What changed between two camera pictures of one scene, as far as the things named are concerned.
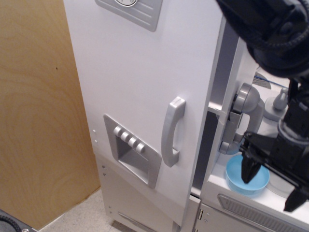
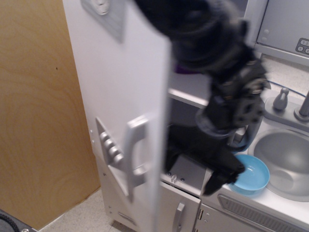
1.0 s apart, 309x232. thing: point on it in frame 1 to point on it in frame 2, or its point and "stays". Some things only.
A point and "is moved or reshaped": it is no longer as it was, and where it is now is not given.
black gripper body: [288, 159] to [217, 151]
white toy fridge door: [150, 70] is moved or reshaped
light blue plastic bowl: [233, 174] stays
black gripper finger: [249, 168] to [171, 158]
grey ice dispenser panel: [131, 153] to [116, 160]
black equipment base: [8, 223] stays
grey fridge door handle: [174, 113] to [134, 176]
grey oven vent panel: [263, 214] stays
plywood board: [47, 161] stays
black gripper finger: [297, 196] to [215, 181]
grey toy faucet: [277, 105] stays
